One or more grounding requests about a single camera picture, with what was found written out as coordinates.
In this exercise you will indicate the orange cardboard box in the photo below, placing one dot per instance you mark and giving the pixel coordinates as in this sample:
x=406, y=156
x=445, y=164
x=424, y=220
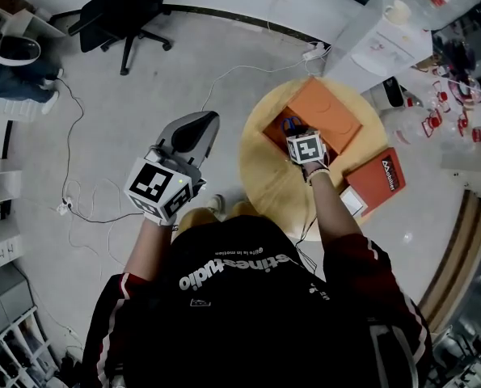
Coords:
x=325, y=111

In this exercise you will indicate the black office chair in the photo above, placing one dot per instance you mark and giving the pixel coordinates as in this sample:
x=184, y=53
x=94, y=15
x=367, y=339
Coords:
x=119, y=10

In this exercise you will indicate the white cup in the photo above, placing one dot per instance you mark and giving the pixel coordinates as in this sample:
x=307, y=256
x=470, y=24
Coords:
x=397, y=11

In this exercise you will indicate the person's white shoe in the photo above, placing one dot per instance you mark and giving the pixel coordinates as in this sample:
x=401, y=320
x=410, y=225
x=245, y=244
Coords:
x=215, y=204

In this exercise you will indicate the person's black shirt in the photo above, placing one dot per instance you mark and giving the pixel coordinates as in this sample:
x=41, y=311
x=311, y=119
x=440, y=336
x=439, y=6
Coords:
x=256, y=317

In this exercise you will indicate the white power strip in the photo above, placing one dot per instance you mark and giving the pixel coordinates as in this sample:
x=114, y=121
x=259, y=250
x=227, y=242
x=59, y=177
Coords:
x=64, y=207
x=315, y=51

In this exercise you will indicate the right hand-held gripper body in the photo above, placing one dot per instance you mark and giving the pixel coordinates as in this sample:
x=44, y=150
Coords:
x=306, y=148

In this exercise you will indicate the person's right forearm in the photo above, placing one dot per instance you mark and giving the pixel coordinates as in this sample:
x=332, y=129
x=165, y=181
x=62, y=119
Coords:
x=331, y=208

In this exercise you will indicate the person's left forearm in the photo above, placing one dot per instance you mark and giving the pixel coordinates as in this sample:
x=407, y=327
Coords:
x=151, y=245

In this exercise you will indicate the round wooden table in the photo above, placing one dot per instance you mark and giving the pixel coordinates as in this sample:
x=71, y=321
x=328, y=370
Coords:
x=272, y=176

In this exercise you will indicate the white water dispenser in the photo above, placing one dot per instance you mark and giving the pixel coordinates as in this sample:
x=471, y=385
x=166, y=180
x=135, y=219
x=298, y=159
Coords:
x=379, y=43

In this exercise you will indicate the white card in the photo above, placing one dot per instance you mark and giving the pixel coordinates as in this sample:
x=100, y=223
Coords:
x=352, y=201

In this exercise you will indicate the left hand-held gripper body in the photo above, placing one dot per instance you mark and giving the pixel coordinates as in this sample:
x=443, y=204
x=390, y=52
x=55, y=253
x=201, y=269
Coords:
x=147, y=180

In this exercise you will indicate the red-orange flat box lid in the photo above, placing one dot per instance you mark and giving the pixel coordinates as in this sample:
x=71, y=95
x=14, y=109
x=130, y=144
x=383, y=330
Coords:
x=379, y=176

